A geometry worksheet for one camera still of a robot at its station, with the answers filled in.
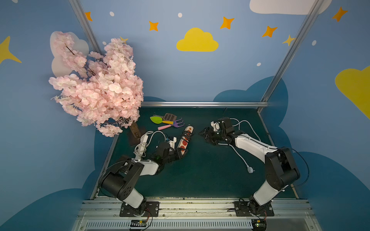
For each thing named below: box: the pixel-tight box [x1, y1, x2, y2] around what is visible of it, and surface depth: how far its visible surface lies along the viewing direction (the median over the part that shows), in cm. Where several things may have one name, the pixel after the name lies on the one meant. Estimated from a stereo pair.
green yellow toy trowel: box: [149, 115, 174, 125], surface depth 117 cm
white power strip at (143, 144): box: [137, 134, 149, 156], surface depth 95 cm
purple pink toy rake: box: [157, 117, 185, 131], surface depth 113 cm
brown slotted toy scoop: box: [153, 113, 178, 122], surface depth 117 cm
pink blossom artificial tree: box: [48, 31, 144, 138], surface depth 60 cm
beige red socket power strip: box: [177, 125, 195, 156], surface depth 93 cm
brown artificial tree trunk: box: [130, 122, 142, 139], surface depth 97 cm
